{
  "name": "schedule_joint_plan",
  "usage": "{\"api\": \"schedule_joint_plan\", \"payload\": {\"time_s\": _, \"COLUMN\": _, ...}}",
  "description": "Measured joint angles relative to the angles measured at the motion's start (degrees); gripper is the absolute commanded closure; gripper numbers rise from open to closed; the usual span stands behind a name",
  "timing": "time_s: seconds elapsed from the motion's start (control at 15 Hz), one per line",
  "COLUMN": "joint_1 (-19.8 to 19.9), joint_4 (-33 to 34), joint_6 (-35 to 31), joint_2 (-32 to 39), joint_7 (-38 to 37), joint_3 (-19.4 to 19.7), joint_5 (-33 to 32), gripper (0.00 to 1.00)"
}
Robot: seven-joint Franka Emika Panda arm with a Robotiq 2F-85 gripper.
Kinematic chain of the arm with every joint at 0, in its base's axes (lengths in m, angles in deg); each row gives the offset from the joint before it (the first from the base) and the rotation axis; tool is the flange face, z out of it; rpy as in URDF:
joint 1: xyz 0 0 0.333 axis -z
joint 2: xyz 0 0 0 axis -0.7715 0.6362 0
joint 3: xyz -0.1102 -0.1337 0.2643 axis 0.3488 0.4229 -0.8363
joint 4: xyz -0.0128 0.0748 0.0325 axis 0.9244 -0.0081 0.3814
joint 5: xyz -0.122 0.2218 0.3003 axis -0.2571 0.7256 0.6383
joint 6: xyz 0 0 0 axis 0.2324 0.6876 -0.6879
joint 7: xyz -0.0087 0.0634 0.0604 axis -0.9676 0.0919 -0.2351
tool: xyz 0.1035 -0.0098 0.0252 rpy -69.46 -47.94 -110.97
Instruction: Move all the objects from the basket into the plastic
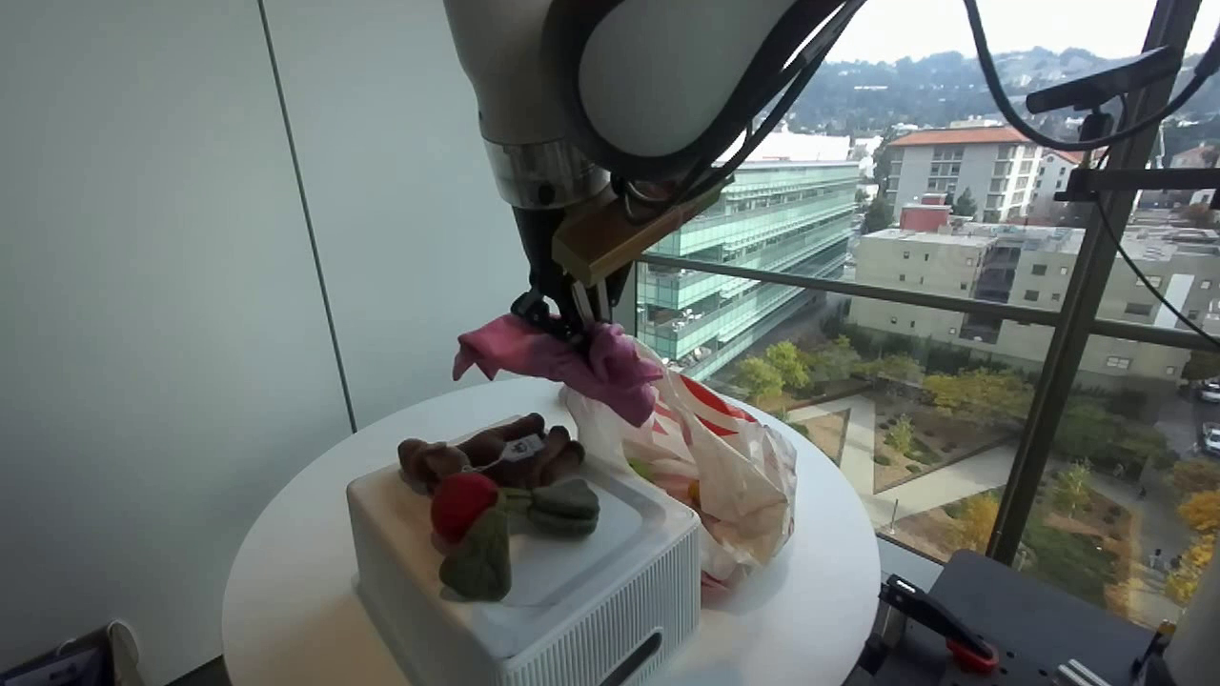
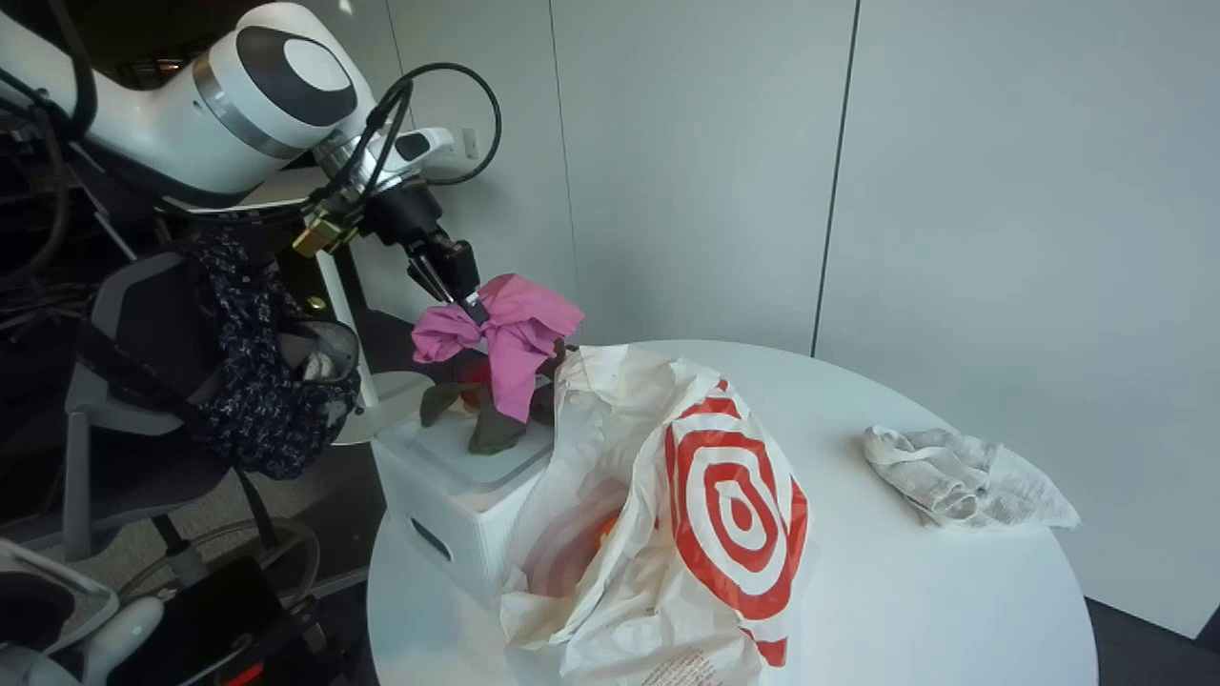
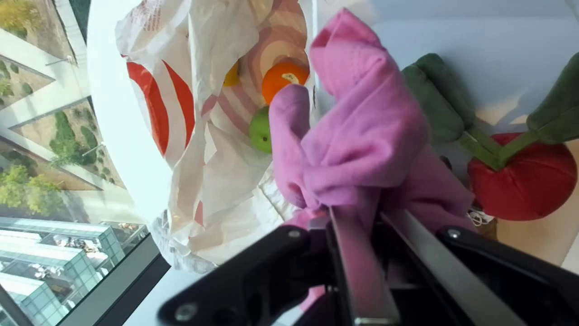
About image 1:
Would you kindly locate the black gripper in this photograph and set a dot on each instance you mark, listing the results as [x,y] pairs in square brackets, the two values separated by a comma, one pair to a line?
[556,253]

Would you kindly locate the pink cloth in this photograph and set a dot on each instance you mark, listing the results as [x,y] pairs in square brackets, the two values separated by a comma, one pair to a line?
[573,357]

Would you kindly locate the brown plush mushroom toy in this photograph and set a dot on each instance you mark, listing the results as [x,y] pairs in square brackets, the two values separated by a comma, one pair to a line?
[510,464]

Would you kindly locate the red radish plush green leaves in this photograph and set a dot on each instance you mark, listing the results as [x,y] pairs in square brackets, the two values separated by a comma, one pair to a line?
[479,535]

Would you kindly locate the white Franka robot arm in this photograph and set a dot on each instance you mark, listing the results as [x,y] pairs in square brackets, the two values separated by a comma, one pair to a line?
[660,64]

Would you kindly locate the white plastic basket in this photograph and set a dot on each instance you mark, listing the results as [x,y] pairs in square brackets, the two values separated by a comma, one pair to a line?
[573,595]

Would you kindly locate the white paper toy tag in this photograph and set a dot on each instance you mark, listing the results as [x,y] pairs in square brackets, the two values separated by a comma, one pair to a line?
[521,448]

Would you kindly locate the white plastic bag red rings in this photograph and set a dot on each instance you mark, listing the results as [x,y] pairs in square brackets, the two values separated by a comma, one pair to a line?
[748,483]

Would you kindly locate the dark window transom bar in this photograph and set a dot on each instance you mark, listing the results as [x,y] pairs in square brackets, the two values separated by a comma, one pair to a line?
[955,305]

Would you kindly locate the grey window mullion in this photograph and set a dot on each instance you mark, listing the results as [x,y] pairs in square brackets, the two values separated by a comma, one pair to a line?
[1081,319]

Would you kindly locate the black device with red clamp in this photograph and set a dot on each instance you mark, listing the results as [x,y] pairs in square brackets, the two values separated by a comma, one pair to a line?
[1017,622]

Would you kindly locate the white dark floor object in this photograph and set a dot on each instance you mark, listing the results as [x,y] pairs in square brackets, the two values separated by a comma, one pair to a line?
[61,652]

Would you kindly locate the golden brown wrist camera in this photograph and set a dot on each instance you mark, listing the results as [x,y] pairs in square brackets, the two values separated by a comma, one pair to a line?
[623,234]

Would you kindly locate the black camera on mount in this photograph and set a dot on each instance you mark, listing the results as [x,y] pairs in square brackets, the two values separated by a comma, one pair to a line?
[1092,82]

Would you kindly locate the black mount bar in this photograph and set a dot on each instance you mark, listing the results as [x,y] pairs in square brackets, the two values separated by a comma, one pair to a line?
[1144,185]

